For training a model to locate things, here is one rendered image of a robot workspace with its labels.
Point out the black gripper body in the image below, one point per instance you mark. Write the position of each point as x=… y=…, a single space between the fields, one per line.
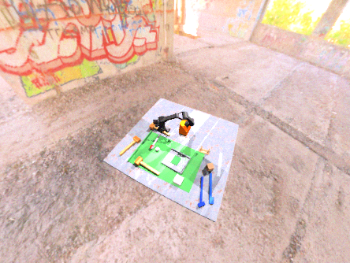
x=166 y=129

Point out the green flat mat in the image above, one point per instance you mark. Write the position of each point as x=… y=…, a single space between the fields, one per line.
x=154 y=158

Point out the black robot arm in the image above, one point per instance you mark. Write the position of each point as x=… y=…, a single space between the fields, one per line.
x=161 y=120

